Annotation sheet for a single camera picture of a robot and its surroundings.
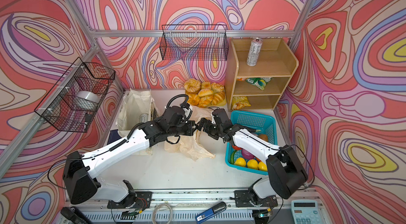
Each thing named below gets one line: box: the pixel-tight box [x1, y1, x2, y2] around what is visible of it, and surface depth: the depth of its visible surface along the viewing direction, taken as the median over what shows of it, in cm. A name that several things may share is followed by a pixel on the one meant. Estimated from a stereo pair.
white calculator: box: [290, 199, 323, 224], surface depth 69 cm
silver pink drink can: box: [246, 36, 264, 67], surface depth 82 cm
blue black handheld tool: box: [195, 201, 227, 224], surface depth 68 cm
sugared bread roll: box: [183, 78, 202, 93], surface depth 113 cm
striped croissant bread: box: [210, 91, 226, 106], surface depth 113 cm
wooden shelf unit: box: [224, 38, 299, 112], surface depth 95 cm
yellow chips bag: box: [231, 96, 252, 111], surface depth 107 cm
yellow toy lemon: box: [234, 157, 247, 167], surface depth 82 cm
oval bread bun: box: [197, 88, 214, 98], surface depth 111 cm
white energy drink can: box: [140, 113, 149, 123], surface depth 100 cm
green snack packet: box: [245, 77, 272, 91], surface depth 100 cm
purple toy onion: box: [241, 148, 255, 161], surface depth 85 cm
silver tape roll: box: [73, 90, 101, 111], surface depth 74 cm
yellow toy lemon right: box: [246, 159, 259, 170], surface depth 82 cm
